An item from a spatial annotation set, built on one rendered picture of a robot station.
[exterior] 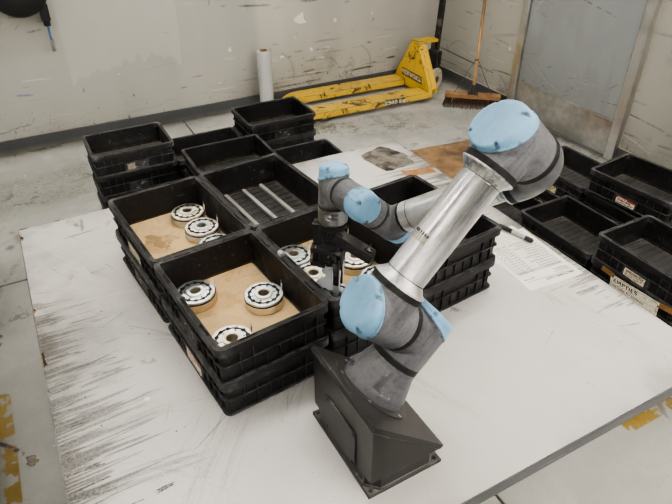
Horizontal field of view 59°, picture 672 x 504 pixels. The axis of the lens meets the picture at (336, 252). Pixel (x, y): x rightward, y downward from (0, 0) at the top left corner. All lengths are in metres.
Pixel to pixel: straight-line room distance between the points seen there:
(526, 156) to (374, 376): 0.53
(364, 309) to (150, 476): 0.62
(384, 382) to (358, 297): 0.21
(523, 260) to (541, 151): 0.91
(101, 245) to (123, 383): 0.68
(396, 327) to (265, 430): 0.47
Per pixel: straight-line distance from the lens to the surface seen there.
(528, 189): 1.24
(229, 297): 1.61
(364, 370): 1.26
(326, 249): 1.48
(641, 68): 4.37
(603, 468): 2.43
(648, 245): 2.70
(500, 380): 1.61
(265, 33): 5.00
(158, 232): 1.93
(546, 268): 2.02
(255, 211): 1.98
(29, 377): 2.82
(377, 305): 1.10
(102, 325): 1.83
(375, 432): 1.17
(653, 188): 3.14
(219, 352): 1.32
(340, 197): 1.35
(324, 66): 5.30
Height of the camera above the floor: 1.84
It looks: 35 degrees down
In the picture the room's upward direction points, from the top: straight up
